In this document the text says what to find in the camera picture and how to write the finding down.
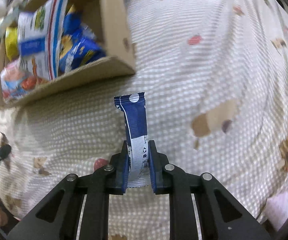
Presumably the blue white snack bar packet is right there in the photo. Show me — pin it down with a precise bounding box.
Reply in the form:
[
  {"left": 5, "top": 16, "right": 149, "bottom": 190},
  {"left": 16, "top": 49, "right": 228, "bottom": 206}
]
[{"left": 114, "top": 92, "right": 151, "bottom": 187}]

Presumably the blue yellow bear snack bag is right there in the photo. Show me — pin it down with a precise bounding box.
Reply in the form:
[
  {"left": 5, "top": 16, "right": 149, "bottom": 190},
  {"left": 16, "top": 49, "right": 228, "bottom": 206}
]
[{"left": 58, "top": 6, "right": 106, "bottom": 75}]

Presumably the white red logo snack bag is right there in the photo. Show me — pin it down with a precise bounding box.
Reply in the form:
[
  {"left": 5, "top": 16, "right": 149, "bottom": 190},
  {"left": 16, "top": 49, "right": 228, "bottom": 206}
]
[{"left": 0, "top": 59, "right": 48, "bottom": 102}]

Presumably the yellow green snack bag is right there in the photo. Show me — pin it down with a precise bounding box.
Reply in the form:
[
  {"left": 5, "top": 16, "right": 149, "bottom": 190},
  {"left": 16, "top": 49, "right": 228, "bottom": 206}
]
[{"left": 5, "top": 27, "right": 19, "bottom": 61}]

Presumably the white blue chips bag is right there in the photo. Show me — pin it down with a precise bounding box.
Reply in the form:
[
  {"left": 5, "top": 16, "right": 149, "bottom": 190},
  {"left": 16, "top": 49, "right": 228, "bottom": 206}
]
[{"left": 17, "top": 0, "right": 68, "bottom": 81}]

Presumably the white patterned bed quilt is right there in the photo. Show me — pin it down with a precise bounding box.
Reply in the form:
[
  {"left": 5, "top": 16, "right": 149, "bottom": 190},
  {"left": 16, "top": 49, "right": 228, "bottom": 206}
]
[{"left": 0, "top": 0, "right": 288, "bottom": 229}]

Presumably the brown cardboard box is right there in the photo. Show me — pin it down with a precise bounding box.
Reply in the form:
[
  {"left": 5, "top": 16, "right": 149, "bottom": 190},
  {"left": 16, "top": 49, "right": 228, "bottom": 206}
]
[{"left": 0, "top": 0, "right": 135, "bottom": 109}]

